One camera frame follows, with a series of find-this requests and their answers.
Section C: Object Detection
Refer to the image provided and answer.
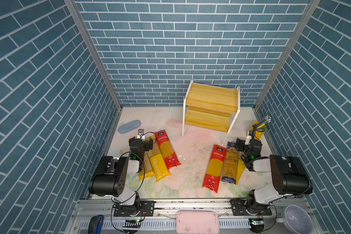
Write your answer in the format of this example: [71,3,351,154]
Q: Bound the red spaghetti bag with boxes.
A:
[155,130,181,169]
[203,145,226,193]

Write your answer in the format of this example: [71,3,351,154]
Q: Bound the wooden two-tier shelf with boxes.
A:
[181,80,241,144]

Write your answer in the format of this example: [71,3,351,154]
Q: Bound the blue glasses case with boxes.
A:
[118,120,141,134]

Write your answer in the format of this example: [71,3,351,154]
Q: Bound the blue black handled tool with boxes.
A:
[87,215,104,234]

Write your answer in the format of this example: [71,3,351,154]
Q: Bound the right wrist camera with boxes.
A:
[245,135,252,145]

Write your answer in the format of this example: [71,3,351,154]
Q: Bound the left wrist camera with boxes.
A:
[136,129,145,140]

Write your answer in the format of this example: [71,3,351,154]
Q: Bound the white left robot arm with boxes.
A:
[88,137,155,217]

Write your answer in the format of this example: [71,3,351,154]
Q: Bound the yellow pen cup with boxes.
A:
[246,121,267,139]

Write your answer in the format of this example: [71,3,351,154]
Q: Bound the yellow Pastatime bag right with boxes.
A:
[236,160,246,185]

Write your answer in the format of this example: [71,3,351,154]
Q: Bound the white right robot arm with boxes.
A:
[230,138,313,216]

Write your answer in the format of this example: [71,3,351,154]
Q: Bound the pink tray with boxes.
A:
[176,211,219,234]

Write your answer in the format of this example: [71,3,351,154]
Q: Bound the blue MoliPasta spaghetti bag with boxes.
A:
[221,141,239,184]

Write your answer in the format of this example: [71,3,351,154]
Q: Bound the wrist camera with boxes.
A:
[245,135,252,145]
[136,129,145,140]

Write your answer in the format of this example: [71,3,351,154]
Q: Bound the yellow Pastatime bag left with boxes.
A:
[147,136,171,182]

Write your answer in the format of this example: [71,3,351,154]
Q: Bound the yellow pastatime bag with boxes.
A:
[236,160,246,185]
[147,136,171,182]

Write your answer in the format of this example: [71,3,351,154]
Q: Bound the lavender mug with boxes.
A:
[276,205,313,234]

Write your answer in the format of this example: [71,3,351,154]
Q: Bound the yellow pasta bag far left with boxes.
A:
[139,152,155,181]

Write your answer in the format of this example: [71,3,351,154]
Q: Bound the pens in cup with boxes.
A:
[253,116,272,132]

